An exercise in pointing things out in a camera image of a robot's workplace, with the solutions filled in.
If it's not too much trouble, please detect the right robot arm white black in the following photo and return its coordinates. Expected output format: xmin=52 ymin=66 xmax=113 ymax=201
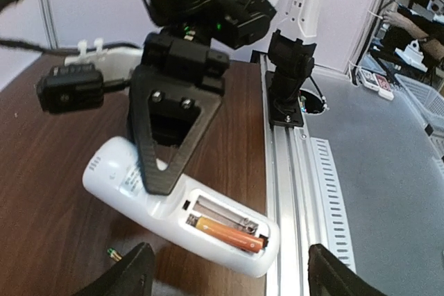
xmin=128 ymin=0 xmax=323 ymax=195

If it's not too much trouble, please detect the white remote control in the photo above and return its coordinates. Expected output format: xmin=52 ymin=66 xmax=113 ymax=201
xmin=83 ymin=137 xmax=280 ymax=277

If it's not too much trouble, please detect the front aluminium rail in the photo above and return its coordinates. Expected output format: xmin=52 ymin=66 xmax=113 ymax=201
xmin=251 ymin=51 xmax=358 ymax=296

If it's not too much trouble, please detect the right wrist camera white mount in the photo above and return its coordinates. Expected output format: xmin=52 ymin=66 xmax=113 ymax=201
xmin=36 ymin=38 xmax=143 ymax=114

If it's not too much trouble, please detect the right aluminium corner post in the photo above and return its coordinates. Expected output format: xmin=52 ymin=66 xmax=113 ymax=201
xmin=39 ymin=0 xmax=58 ymax=49

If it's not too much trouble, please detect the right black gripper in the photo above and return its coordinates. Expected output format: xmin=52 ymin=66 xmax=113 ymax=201
xmin=126 ymin=0 xmax=276 ymax=195

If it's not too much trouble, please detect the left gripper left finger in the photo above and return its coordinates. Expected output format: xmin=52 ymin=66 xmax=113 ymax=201
xmin=74 ymin=243 xmax=155 ymax=295

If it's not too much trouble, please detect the gold green battery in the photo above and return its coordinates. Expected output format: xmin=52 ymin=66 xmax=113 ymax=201
xmin=107 ymin=247 xmax=122 ymax=262

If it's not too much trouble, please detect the orange battery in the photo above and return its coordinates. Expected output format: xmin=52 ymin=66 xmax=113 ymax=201
xmin=187 ymin=215 xmax=267 ymax=253

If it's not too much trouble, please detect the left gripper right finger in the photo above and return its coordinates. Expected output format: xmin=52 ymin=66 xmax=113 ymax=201
xmin=308 ymin=244 xmax=384 ymax=295

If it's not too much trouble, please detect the right black cable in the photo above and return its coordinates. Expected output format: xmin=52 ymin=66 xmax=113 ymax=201
xmin=0 ymin=0 xmax=139 ymax=56

